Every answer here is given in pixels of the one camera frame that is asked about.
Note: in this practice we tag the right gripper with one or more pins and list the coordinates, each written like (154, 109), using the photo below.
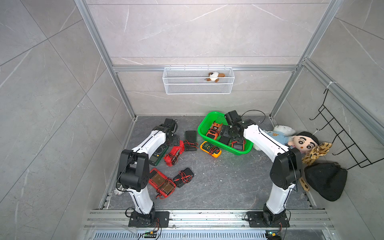
(225, 128)

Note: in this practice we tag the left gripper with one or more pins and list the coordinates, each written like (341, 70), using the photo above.
(176, 141)

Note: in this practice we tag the black multimeter face down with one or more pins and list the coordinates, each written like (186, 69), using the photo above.
(225, 140)

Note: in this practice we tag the orange grey Victor multimeter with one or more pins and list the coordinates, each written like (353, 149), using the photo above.
(238, 144)

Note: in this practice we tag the red multimeter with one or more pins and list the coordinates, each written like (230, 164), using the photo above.
(172, 157)

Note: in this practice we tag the orange multimeter with leads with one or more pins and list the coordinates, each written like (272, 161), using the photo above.
(214, 131)

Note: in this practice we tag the dark green multimeter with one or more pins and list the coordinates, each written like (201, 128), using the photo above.
(158, 155)

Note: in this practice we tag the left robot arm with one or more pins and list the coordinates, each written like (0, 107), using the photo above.
(134, 169)

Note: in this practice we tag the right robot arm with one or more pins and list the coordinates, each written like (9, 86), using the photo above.
(285, 171)

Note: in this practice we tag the black multimeter far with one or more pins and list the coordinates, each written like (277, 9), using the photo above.
(190, 142)

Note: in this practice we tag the green plastic basket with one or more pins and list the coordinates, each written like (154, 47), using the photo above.
(219, 118)

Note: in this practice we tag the yellow multimeter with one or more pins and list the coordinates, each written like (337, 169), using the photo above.
(210, 149)

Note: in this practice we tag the small black multimeter with leads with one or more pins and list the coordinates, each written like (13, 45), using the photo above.
(184, 177)

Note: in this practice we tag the red flat multimeter case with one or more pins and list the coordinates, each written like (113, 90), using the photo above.
(163, 185)

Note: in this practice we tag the white blue plush bear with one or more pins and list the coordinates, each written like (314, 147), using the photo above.
(282, 134)

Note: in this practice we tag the small brown white plush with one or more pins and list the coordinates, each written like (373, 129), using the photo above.
(214, 77)

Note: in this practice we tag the cartoon boy plush doll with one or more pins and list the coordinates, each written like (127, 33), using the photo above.
(304, 142)

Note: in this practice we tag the white black patterned tool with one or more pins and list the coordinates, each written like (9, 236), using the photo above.
(119, 190)

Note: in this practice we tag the leopard print cloth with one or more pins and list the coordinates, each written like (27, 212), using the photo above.
(310, 158)

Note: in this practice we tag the black fabric bag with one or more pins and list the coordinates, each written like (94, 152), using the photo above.
(328, 179)

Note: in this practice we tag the white wire wall basket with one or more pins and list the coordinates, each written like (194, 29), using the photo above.
(192, 80)

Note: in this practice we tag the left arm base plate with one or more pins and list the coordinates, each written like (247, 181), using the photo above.
(140, 221)

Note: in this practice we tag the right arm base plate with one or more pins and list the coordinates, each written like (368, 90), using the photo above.
(265, 219)

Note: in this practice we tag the black wire wall rack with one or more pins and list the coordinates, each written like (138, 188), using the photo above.
(355, 155)

